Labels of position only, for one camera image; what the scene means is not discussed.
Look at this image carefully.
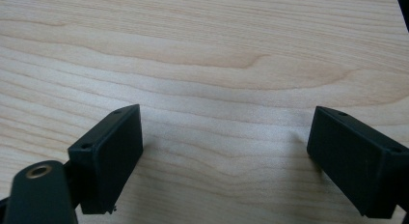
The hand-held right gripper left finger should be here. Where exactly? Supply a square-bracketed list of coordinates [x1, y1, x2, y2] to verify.
[67, 103, 145, 215]

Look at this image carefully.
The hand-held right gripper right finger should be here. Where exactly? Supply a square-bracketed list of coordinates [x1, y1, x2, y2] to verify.
[306, 105, 409, 219]

